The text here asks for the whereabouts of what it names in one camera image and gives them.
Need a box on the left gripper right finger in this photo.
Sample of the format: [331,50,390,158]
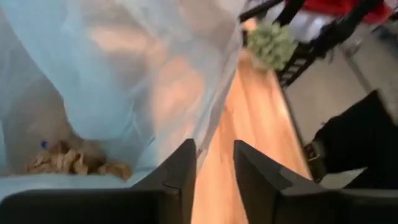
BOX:
[233,139,398,224]

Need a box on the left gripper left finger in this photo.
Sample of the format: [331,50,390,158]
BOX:
[0,139,197,224]

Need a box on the brown paper ball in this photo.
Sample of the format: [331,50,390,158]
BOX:
[96,161,133,182]
[24,140,94,175]

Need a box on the light blue trash bag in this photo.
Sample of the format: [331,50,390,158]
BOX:
[0,0,246,203]

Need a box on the white paper sheet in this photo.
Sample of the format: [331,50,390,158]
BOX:
[319,167,368,190]

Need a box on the green succulent plant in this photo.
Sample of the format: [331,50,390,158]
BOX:
[247,22,299,72]

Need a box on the red box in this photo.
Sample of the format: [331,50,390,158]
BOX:
[285,0,393,25]

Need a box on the black aluminium table frame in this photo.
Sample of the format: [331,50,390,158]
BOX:
[238,0,386,187]

